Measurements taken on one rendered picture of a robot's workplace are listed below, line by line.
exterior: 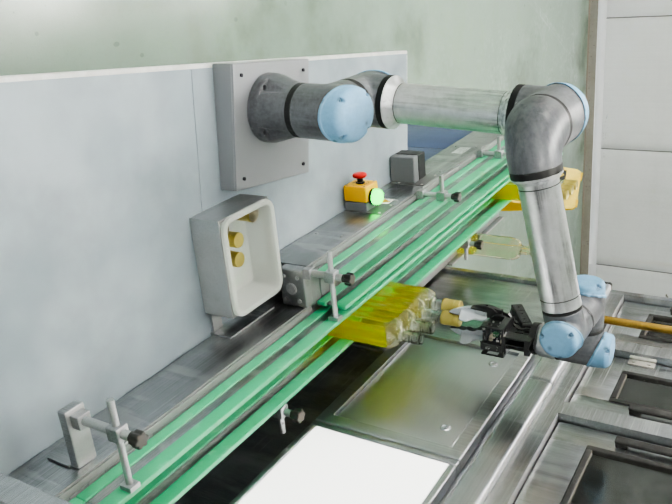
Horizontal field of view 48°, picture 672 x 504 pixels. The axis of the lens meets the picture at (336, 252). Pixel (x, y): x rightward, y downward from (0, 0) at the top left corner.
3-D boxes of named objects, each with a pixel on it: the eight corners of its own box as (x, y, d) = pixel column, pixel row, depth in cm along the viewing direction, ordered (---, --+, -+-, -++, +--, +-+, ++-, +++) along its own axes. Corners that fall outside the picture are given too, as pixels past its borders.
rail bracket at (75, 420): (50, 468, 129) (144, 507, 118) (26, 383, 123) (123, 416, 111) (72, 452, 133) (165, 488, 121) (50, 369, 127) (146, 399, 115)
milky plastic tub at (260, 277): (206, 314, 164) (237, 321, 159) (189, 217, 156) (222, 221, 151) (254, 283, 177) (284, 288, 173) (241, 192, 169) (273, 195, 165)
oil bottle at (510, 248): (456, 253, 249) (534, 264, 235) (454, 239, 246) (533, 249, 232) (462, 244, 253) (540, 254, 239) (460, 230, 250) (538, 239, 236)
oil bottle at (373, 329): (318, 334, 180) (397, 351, 169) (315, 313, 178) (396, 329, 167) (330, 324, 185) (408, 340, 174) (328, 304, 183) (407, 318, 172)
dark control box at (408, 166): (389, 181, 230) (414, 183, 226) (388, 156, 227) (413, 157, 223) (402, 174, 237) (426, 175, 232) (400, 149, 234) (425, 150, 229)
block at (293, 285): (281, 305, 177) (305, 310, 174) (276, 268, 174) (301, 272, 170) (289, 299, 180) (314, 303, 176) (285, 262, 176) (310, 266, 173)
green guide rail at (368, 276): (316, 304, 177) (345, 310, 173) (316, 301, 177) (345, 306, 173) (544, 131, 313) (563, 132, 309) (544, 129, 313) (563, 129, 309)
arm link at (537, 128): (543, 102, 126) (591, 363, 139) (564, 89, 135) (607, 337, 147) (480, 113, 133) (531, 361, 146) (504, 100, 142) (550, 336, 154)
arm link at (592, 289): (596, 297, 145) (593, 347, 149) (611, 275, 154) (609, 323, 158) (555, 290, 150) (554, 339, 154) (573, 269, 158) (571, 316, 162)
